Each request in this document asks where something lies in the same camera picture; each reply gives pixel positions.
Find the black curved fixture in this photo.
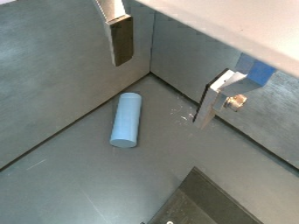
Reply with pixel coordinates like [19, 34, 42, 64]
[147, 166, 265, 224]

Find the light blue oval cylinder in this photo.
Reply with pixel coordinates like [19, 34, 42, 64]
[110, 93, 142, 148]

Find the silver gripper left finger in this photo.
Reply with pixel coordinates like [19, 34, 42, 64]
[94, 0, 135, 67]

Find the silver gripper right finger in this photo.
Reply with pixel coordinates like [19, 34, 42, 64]
[193, 53, 277, 129]

